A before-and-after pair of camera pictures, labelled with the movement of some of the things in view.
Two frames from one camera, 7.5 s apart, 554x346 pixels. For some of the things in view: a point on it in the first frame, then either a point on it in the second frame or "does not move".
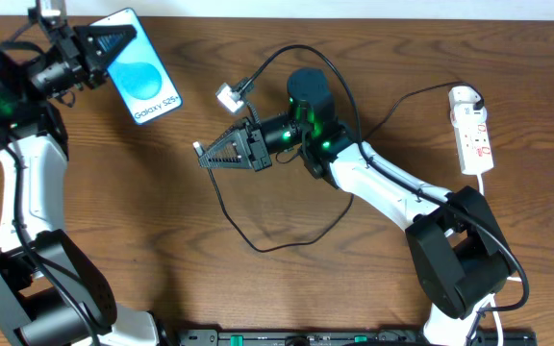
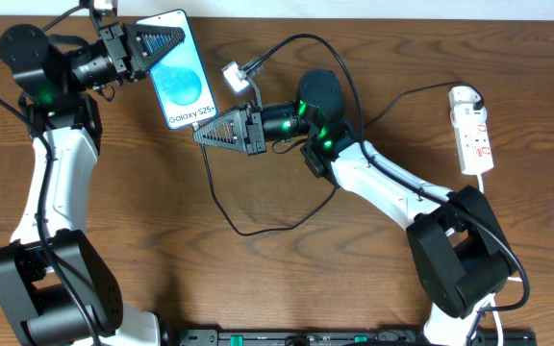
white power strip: (472, 138) does not move
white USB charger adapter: (463, 94) does not move
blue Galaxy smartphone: (139, 73) -> (180, 79)
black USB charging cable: (478, 105) -> (333, 191)
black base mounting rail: (342, 337) does not move
